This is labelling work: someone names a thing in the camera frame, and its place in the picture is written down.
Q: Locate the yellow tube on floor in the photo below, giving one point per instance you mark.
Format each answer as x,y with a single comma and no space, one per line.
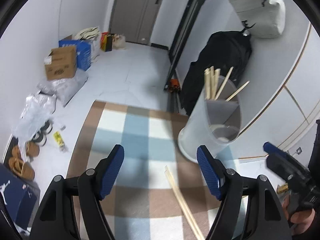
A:
60,142

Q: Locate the beige plastic bag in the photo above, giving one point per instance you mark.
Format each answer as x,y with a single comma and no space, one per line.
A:
119,42

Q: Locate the black metal coat rack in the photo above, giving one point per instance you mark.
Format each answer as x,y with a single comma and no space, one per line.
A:
185,26

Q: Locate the white utensil holder cup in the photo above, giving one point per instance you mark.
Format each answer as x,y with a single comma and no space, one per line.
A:
212,123

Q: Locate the grey plastic mail bag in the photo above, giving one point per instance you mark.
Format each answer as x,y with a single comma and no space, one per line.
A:
66,88

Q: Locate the clear plastic bag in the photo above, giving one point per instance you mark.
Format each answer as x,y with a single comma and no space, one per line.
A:
39,109

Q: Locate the black hanging backpack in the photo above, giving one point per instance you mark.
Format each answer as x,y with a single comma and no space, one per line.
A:
224,49

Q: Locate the grey door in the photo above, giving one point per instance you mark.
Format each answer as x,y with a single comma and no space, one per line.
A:
135,19

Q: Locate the blue cardboard box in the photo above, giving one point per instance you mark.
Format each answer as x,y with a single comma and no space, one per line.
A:
83,52

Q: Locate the wooden chopstick on table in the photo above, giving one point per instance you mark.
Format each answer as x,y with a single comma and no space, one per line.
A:
186,204

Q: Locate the red yellow snack bag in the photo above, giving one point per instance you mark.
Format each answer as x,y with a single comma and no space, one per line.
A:
106,41

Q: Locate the person's right hand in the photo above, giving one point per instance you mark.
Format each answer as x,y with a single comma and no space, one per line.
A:
301,219

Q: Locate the brown cardboard box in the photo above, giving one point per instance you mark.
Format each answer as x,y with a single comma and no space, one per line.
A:
61,63

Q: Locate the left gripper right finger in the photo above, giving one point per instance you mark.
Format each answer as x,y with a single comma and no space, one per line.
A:
264,217

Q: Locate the black white sneaker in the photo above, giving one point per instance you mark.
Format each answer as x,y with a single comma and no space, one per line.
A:
40,138

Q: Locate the dark blue shoe box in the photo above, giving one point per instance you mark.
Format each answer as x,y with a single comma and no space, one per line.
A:
19,198

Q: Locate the cream tote bag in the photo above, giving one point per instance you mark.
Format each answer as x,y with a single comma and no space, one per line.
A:
92,36

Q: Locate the tan slipper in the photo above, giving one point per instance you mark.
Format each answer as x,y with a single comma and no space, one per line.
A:
21,169
32,150

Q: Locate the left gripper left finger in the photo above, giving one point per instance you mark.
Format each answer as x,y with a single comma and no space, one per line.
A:
55,218

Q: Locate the checkered tablecloth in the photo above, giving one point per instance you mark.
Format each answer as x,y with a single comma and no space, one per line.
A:
142,204

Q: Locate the grey white hanging bag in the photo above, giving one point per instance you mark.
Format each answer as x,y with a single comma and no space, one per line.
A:
261,18

